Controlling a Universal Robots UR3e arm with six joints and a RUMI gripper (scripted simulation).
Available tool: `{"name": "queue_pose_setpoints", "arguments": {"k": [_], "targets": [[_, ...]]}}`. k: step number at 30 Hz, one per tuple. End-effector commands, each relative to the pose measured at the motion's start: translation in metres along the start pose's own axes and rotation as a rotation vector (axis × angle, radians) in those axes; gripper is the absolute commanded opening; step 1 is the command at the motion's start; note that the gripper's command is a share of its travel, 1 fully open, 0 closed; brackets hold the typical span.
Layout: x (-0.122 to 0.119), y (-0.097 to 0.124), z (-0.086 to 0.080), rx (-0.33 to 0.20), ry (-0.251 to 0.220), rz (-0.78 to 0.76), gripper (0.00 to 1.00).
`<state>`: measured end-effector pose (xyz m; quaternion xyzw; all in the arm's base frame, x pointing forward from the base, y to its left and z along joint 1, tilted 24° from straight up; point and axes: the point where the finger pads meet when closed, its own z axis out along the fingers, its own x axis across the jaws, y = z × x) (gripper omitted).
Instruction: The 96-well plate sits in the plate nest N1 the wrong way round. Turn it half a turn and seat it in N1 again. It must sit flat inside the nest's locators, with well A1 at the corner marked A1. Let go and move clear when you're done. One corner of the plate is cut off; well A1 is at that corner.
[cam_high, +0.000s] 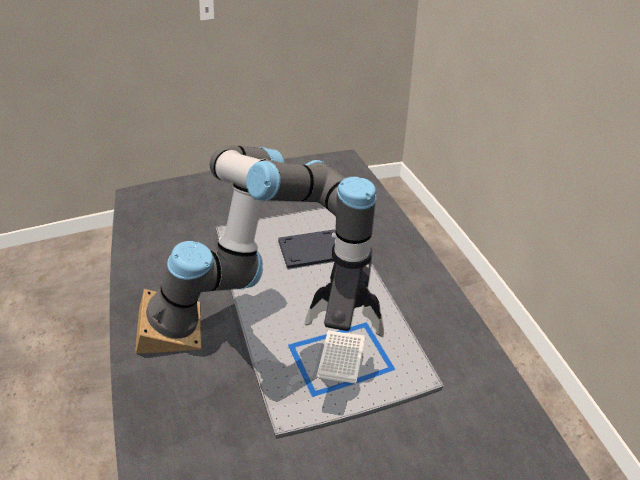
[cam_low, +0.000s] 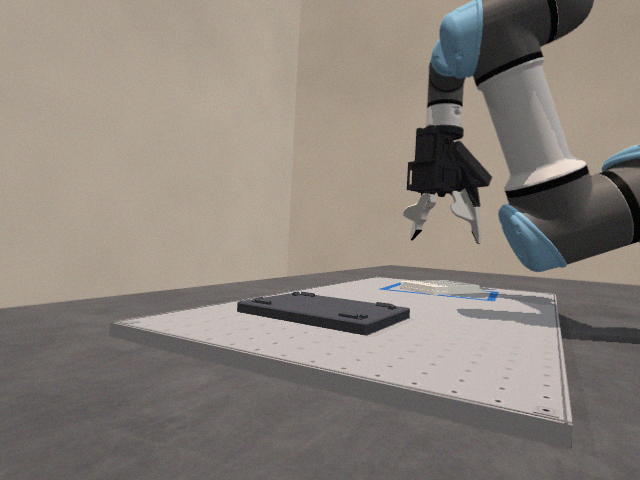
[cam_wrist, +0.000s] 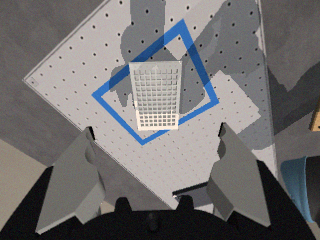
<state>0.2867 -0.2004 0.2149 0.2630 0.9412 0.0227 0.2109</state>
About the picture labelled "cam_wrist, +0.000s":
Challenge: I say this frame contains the blue tape outline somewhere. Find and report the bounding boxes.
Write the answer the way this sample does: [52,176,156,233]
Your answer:
[91,19,219,145]

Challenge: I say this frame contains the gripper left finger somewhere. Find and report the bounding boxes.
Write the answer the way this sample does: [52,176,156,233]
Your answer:
[0,126,106,240]

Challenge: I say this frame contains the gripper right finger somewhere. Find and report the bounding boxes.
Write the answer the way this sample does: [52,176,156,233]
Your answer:
[206,122,316,240]

